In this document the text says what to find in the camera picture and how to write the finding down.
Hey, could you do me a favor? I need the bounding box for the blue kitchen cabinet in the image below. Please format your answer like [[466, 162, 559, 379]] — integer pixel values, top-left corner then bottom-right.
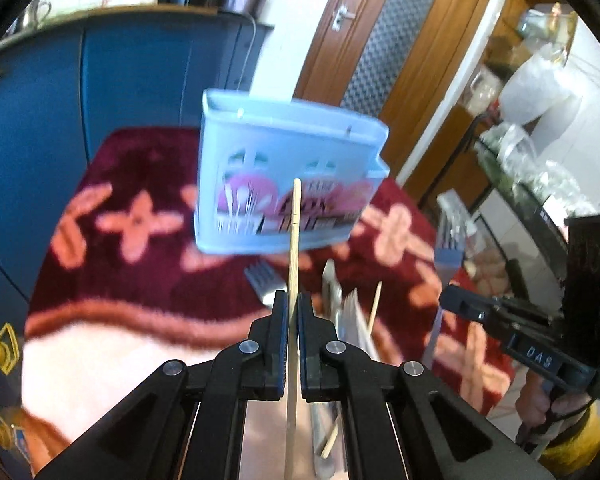
[[0, 6, 274, 302]]

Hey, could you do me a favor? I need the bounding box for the white plastic bag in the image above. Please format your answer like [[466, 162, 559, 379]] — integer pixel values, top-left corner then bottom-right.
[[498, 44, 574, 126]]

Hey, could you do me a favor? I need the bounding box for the egg tray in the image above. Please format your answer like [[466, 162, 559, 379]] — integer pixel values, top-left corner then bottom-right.
[[464, 247, 513, 297]]

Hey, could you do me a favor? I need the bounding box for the silver fork on cloth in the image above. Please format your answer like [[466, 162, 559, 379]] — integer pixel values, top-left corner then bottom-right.
[[244, 260, 287, 309]]

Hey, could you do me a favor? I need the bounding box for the wooden door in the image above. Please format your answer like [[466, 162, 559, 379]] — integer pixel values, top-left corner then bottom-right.
[[294, 0, 489, 177]]

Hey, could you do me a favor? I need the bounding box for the silver fork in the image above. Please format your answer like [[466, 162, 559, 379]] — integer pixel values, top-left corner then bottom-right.
[[421, 188, 470, 369], [244, 260, 287, 309]]

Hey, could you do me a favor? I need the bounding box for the clear handled utensil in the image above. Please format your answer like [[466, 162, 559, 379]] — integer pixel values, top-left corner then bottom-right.
[[310, 260, 379, 479]]

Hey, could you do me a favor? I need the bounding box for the steel kettle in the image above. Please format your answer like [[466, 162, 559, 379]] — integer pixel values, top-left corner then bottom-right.
[[9, 0, 52, 35]]

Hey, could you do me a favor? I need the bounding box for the red floral plush cloth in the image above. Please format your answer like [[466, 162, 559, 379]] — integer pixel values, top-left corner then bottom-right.
[[21, 127, 516, 476]]

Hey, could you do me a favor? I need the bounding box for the right hand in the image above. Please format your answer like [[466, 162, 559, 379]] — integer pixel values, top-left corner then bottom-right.
[[515, 370, 591, 436]]

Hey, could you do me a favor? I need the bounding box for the wooden chopstick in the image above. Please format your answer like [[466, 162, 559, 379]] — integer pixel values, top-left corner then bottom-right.
[[284, 178, 302, 480]]

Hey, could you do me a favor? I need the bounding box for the wooden wall shelf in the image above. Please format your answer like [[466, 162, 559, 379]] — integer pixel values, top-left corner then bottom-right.
[[405, 0, 579, 216]]

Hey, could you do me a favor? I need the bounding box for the light blue utensil box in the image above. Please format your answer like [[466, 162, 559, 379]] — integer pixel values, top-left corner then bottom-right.
[[194, 89, 389, 256]]

